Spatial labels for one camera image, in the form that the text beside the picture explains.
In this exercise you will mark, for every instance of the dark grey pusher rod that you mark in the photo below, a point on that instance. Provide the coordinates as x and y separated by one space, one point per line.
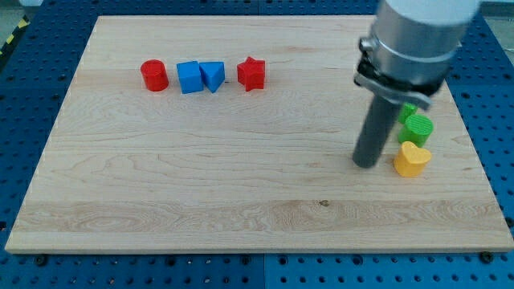
380 119

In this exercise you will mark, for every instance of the yellow heart block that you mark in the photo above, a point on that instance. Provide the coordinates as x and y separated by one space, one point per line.
411 160

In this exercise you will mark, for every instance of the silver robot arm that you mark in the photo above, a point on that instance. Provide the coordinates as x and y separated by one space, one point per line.
404 60

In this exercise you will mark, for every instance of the green block behind rod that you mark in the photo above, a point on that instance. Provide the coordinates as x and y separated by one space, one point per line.
406 111

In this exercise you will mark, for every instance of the green cylinder block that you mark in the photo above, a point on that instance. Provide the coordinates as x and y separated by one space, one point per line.
416 129

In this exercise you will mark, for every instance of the red star block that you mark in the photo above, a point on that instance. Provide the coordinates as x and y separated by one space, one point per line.
251 73

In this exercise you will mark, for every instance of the wooden board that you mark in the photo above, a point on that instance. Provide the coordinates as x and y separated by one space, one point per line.
130 171

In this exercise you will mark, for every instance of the blue triangle block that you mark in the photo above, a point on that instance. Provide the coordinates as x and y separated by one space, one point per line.
213 74

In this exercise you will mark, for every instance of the blue cube block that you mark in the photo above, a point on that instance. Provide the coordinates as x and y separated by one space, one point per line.
190 77

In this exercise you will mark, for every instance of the red cylinder block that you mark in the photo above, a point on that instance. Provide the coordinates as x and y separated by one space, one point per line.
154 75

